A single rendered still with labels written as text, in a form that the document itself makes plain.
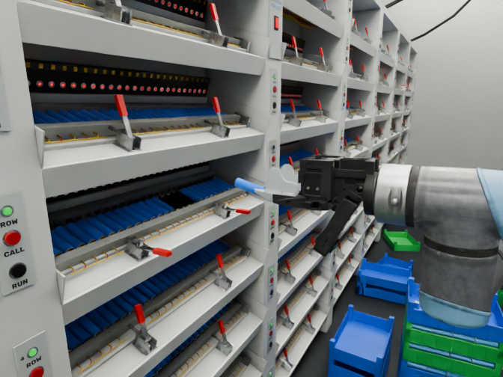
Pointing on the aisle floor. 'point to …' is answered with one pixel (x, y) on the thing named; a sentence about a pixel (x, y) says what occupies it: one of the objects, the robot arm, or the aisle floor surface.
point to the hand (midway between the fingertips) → (263, 194)
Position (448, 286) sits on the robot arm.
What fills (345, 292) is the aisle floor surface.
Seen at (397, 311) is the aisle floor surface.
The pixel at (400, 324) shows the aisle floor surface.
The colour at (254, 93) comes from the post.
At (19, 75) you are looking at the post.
